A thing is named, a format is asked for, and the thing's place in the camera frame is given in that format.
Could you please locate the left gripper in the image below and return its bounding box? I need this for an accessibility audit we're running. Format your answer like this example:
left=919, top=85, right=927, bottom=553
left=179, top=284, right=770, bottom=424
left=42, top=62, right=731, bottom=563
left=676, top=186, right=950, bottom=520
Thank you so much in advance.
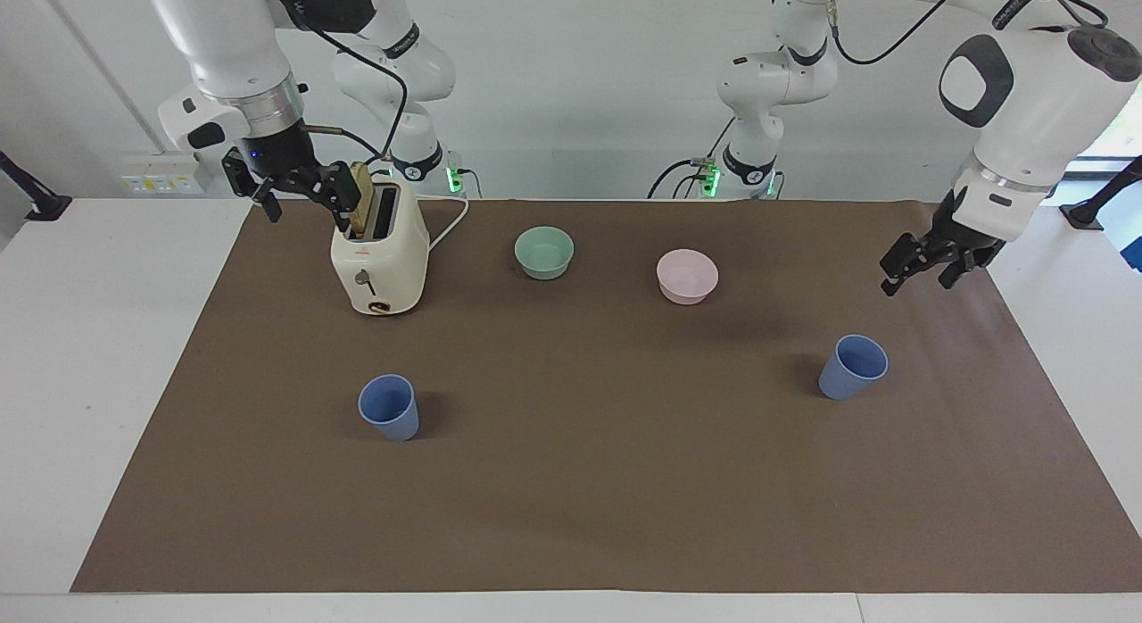
left=879, top=201, right=1008, bottom=297

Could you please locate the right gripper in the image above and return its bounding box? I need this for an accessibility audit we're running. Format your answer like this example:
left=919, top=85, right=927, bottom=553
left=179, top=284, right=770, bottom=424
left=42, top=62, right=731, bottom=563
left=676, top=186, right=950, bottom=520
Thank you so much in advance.
left=221, top=127, right=363, bottom=236

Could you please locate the toast slice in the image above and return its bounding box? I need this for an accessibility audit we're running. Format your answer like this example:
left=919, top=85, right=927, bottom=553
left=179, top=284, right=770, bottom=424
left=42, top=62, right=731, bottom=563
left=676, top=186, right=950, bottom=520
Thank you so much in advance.
left=349, top=162, right=377, bottom=241

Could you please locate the cream toaster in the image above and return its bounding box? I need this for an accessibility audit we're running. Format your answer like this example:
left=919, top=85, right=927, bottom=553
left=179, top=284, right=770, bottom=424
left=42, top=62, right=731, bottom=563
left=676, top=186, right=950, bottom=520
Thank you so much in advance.
left=330, top=179, right=431, bottom=317

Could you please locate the blue cup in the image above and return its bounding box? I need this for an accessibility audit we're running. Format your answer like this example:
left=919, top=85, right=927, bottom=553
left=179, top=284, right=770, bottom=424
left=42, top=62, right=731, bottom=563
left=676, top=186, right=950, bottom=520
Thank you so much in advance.
left=818, top=334, right=890, bottom=401
left=358, top=374, right=420, bottom=443

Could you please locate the black stand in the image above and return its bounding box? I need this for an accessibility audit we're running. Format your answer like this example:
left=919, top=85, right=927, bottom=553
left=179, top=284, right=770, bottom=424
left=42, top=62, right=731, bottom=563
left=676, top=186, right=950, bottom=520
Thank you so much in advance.
left=0, top=150, right=73, bottom=223
left=1060, top=154, right=1142, bottom=231

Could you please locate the pink bowl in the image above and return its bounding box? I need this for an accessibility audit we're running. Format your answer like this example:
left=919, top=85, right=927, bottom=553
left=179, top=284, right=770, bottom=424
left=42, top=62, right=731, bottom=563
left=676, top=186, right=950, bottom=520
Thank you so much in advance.
left=656, top=248, right=720, bottom=306

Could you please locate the green bowl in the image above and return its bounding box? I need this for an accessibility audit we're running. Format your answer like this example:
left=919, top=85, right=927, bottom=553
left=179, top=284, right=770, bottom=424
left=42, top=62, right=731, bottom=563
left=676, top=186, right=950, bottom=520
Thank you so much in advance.
left=514, top=226, right=575, bottom=281

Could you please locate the white wall socket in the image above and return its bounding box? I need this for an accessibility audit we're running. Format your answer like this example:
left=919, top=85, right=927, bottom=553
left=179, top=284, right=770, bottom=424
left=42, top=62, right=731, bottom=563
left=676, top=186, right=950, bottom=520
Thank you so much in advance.
left=120, top=154, right=208, bottom=196

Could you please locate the white toaster cord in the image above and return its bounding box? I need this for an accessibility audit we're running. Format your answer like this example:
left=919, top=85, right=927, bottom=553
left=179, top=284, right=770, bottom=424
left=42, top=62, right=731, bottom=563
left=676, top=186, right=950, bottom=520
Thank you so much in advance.
left=414, top=193, right=470, bottom=252

